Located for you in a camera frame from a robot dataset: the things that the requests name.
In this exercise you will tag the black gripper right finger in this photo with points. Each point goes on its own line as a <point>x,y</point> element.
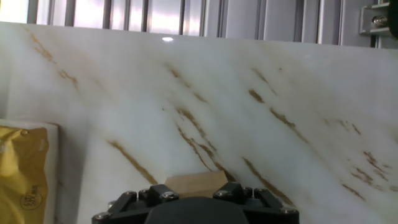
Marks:
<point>231,191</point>

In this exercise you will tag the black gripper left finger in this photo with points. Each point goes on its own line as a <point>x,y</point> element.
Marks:
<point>158,193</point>

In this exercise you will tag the small wooden block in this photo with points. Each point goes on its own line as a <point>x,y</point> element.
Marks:
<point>196,183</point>

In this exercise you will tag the marble pattern board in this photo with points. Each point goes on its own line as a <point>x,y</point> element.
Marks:
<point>217,93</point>

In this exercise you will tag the gold tissue pack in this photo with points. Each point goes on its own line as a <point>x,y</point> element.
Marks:
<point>21,174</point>

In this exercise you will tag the aluminium corner bracket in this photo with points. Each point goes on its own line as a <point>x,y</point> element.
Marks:
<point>368,15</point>

